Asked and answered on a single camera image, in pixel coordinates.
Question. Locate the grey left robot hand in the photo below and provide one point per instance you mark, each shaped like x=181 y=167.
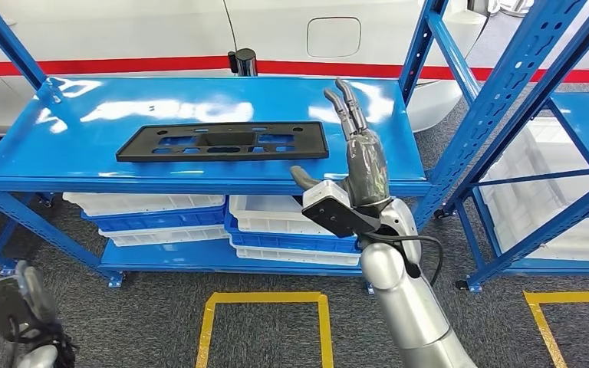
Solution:
x=38 y=294

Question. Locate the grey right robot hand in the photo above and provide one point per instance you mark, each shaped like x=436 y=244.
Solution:
x=368 y=167

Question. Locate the black plastic plate holder part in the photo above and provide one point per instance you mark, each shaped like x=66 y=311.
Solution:
x=137 y=151

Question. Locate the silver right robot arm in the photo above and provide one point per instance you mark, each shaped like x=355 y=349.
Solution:
x=406 y=315

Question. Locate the blue plastic storage bin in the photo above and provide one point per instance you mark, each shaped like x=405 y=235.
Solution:
x=294 y=243
x=157 y=221

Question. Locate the white plastic storage bin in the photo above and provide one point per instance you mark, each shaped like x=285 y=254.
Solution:
x=528 y=203
x=142 y=203
x=579 y=238
x=543 y=147
x=269 y=216
x=162 y=236
x=294 y=256

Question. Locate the yellow floor tape square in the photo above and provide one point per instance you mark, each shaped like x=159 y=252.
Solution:
x=264 y=297
x=569 y=296

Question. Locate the white car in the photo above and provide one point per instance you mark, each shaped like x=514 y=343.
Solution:
x=122 y=30

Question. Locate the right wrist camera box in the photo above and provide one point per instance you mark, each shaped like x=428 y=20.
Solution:
x=332 y=213

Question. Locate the black stanchion post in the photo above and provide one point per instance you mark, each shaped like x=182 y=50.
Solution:
x=243 y=63

